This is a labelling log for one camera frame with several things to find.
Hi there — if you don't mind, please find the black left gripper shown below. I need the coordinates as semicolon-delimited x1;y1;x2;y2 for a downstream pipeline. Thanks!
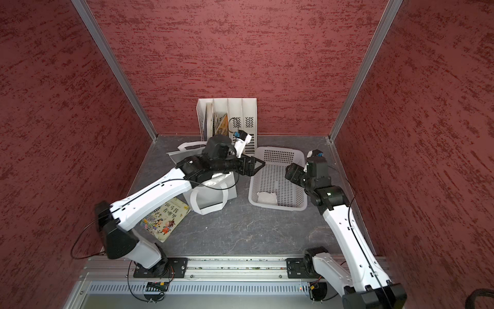
212;150;265;177

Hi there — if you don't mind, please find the white ice pack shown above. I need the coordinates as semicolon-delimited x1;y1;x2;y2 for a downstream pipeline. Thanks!
257;192;278;205

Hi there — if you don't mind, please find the white insulated delivery bag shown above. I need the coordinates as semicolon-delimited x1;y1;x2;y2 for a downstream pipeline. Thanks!
168;141;237;215

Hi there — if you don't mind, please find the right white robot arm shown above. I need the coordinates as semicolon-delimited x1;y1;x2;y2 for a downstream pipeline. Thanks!
285;149;407;308

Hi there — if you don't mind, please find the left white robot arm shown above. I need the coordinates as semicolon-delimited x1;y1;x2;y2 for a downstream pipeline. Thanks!
95;132;265;278

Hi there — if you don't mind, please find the white perforated plastic basket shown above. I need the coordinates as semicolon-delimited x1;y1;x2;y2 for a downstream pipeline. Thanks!
248;147;307;211

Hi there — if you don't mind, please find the white plastic file organizer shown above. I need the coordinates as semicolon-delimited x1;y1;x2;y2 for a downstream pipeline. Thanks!
196;98;257;155

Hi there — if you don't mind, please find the yellow story book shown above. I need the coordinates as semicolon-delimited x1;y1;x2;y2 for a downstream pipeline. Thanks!
214;113;229;136

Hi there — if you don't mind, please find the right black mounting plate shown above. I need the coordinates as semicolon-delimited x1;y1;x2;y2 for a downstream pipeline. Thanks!
286;257;320;279

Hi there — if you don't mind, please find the black mounting plate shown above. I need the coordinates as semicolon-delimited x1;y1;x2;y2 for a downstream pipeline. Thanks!
286;257;320;279
133;257;189;279

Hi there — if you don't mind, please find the colourful children's picture book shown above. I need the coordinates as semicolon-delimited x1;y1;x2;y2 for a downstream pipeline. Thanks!
140;198;190;243

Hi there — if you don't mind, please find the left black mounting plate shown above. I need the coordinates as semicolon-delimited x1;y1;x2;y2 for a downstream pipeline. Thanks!
133;257;189;279

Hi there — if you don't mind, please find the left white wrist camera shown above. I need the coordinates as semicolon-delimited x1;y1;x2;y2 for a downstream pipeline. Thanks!
234;130;252;158

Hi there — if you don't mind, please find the right aluminium corner post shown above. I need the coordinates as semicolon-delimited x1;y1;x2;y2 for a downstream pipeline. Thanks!
329;0;403;143

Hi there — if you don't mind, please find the aluminium corner post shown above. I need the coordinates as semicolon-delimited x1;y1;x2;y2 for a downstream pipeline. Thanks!
72;0;158;143
329;0;403;143

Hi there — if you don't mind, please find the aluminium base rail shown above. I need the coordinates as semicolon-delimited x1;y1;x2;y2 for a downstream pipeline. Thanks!
65;256;343;308

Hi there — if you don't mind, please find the left aluminium corner post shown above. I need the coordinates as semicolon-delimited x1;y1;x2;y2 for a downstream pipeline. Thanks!
72;0;158;143

